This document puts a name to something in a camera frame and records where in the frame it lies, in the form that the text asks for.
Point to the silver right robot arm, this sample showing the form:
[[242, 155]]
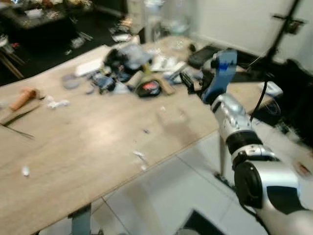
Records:
[[274, 176]]

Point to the black tripod stand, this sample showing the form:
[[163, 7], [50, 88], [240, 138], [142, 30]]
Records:
[[282, 29]]

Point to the grey round lid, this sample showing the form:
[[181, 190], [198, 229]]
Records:
[[71, 82]]

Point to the black red tape measure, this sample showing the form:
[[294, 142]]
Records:
[[148, 88]]

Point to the white flat device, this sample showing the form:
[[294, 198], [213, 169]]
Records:
[[271, 88]]

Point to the white crumpled tissue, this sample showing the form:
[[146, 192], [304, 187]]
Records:
[[57, 103]]

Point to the grey metal table leg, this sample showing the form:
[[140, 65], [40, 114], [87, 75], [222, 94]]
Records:
[[223, 156], [81, 220]]

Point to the black and blue pouch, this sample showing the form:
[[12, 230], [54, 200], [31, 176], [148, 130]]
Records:
[[124, 58]]

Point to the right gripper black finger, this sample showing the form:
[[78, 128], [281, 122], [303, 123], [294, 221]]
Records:
[[190, 75], [188, 83]]

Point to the black floor mat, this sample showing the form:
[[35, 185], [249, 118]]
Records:
[[200, 225]]

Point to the thin black rod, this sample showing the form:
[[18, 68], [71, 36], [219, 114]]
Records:
[[17, 130]]

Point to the white flat box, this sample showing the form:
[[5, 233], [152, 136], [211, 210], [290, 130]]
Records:
[[89, 67]]

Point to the wooden board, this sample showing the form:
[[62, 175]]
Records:
[[14, 115]]

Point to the black low table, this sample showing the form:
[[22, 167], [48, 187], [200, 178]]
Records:
[[36, 24]]

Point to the black flat case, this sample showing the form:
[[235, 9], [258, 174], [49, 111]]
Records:
[[201, 57]]

